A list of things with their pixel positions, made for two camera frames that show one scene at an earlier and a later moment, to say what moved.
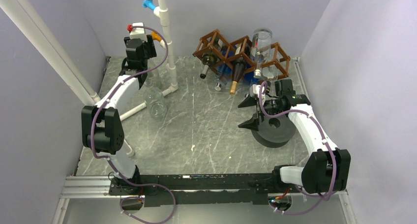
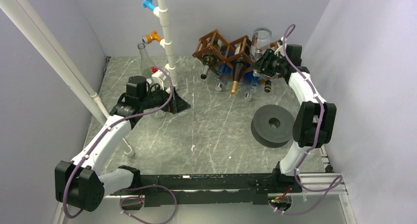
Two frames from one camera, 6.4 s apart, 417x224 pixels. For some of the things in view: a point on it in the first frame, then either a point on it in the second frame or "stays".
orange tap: [155, 36] stays
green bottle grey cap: [208, 60] stays
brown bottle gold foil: [239, 68] stays
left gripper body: [149, 49] to [156, 99]
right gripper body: [271, 106] to [274, 63]
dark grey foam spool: [275, 132] stays
